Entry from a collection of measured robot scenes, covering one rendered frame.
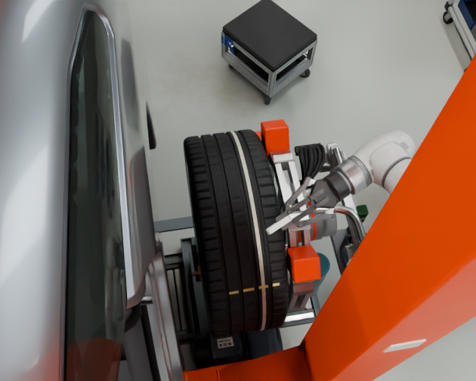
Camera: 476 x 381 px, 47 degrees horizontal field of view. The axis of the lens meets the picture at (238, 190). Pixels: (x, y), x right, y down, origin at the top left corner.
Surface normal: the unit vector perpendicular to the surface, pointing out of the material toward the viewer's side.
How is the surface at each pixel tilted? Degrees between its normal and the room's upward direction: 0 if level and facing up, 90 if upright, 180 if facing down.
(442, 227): 90
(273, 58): 0
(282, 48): 0
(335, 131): 0
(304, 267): 45
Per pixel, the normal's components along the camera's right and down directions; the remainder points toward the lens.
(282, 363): -0.56, -0.29
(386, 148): -0.23, -0.56
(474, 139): -0.98, 0.14
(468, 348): 0.03, -0.47
